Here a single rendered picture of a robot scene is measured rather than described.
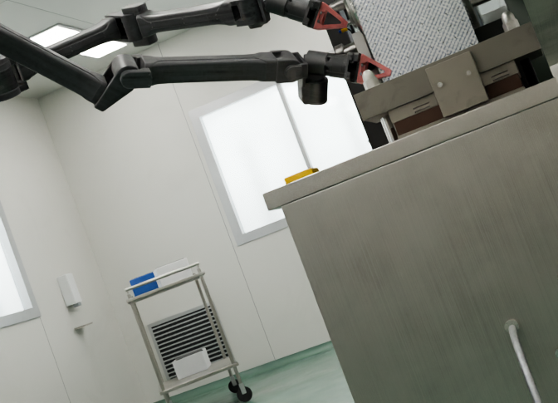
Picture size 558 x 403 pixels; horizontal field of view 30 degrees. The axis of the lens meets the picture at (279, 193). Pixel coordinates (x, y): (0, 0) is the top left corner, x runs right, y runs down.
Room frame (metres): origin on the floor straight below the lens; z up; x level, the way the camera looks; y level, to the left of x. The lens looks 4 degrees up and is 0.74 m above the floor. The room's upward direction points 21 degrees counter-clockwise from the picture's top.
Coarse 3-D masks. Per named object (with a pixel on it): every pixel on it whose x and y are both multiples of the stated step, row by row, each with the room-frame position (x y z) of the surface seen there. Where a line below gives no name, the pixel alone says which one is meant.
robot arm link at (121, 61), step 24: (0, 24) 2.17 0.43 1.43; (0, 48) 2.18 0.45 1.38; (24, 48) 2.19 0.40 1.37; (48, 48) 2.24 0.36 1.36; (48, 72) 2.24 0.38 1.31; (72, 72) 2.26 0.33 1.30; (96, 72) 2.32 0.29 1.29; (120, 72) 2.27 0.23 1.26; (96, 96) 2.29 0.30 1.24; (120, 96) 2.31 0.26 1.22
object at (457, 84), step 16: (448, 64) 2.16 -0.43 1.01; (464, 64) 2.16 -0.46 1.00; (432, 80) 2.18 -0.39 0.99; (448, 80) 2.17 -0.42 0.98; (464, 80) 2.16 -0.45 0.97; (480, 80) 2.15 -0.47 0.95; (448, 96) 2.17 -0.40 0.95; (464, 96) 2.16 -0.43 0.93; (480, 96) 2.15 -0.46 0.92; (448, 112) 2.17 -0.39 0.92
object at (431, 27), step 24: (432, 0) 2.37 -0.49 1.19; (456, 0) 2.36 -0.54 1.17; (384, 24) 2.40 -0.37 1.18; (408, 24) 2.39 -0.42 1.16; (432, 24) 2.38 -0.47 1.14; (456, 24) 2.36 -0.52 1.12; (384, 48) 2.41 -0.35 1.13; (408, 48) 2.40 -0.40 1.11; (432, 48) 2.38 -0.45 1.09; (456, 48) 2.37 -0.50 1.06
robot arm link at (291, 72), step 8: (296, 56) 2.45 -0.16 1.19; (296, 64) 2.40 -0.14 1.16; (304, 64) 2.40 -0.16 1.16; (288, 72) 2.39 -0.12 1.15; (296, 72) 2.40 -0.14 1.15; (304, 72) 2.41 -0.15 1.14; (304, 80) 2.44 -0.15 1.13; (304, 88) 2.46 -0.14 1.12; (312, 88) 2.46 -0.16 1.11; (320, 88) 2.46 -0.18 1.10; (304, 96) 2.47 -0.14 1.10; (312, 96) 2.47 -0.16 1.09; (320, 96) 2.47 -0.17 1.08; (304, 104) 2.48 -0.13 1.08; (312, 104) 2.48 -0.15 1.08; (320, 104) 2.48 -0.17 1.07
